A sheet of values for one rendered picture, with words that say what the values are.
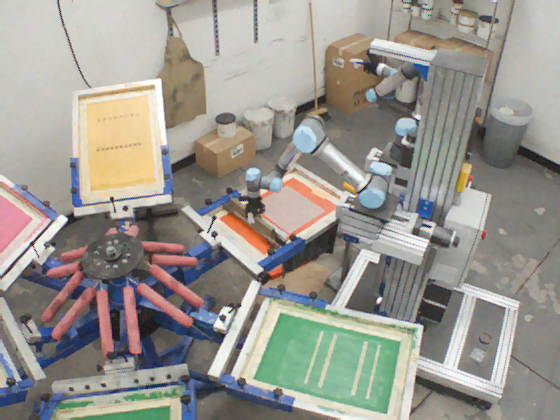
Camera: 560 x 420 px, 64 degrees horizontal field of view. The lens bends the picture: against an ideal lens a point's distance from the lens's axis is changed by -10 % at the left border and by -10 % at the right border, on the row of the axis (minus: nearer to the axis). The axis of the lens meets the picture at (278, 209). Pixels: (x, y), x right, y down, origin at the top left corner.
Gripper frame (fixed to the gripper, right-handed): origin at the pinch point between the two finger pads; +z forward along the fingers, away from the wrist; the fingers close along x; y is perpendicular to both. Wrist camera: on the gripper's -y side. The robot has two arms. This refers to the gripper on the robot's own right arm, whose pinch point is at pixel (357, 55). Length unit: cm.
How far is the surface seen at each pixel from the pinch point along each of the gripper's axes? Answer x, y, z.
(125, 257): -186, 12, -42
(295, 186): -68, 64, -12
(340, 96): 136, 168, 170
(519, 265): 84, 181, -116
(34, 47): -163, -22, 166
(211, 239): -140, 42, -33
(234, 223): -118, 57, -18
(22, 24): -165, -41, 166
